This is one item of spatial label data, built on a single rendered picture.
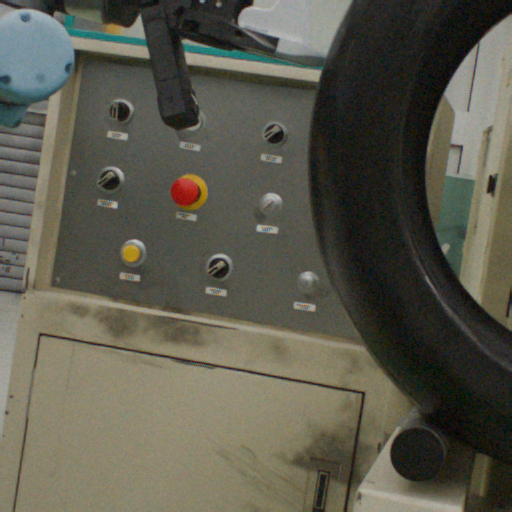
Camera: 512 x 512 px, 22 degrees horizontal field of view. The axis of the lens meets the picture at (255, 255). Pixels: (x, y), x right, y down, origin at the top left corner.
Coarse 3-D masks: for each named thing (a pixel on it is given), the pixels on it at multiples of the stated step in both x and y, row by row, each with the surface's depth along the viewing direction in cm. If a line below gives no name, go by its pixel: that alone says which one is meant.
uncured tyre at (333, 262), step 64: (384, 0) 108; (448, 0) 106; (384, 64) 107; (448, 64) 132; (320, 128) 111; (384, 128) 107; (320, 192) 111; (384, 192) 107; (384, 256) 107; (384, 320) 108; (448, 320) 106; (448, 384) 107
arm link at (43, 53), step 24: (0, 24) 107; (24, 24) 107; (48, 24) 108; (0, 48) 107; (24, 48) 108; (48, 48) 108; (72, 48) 110; (0, 72) 107; (24, 72) 108; (48, 72) 108; (0, 96) 113; (24, 96) 108; (48, 96) 109
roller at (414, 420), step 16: (416, 416) 115; (400, 432) 109; (416, 432) 108; (432, 432) 109; (448, 432) 116; (400, 448) 108; (416, 448) 108; (432, 448) 108; (400, 464) 108; (416, 464) 108; (432, 464) 108; (416, 480) 108
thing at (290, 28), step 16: (288, 0) 118; (304, 0) 118; (240, 16) 119; (256, 16) 118; (272, 16) 118; (288, 16) 118; (304, 16) 118; (272, 32) 118; (288, 32) 118; (304, 32) 118; (288, 48) 117; (304, 48) 118
